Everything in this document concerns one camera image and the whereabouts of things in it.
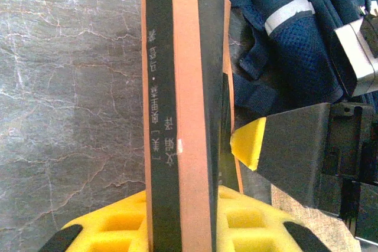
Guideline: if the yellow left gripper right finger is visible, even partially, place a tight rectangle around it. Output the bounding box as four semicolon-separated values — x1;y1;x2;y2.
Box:
217;185;331;252

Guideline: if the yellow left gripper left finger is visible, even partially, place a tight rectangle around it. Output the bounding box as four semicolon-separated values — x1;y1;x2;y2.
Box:
44;189;154;252

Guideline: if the navy blue backpack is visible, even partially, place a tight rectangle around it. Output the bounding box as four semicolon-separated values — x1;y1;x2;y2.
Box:
226;0;378;117

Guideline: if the orange and black book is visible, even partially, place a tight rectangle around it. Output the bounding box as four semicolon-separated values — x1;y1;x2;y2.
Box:
141;0;245;252

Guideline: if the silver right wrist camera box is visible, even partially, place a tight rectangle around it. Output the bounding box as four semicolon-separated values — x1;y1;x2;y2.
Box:
333;15;378;97

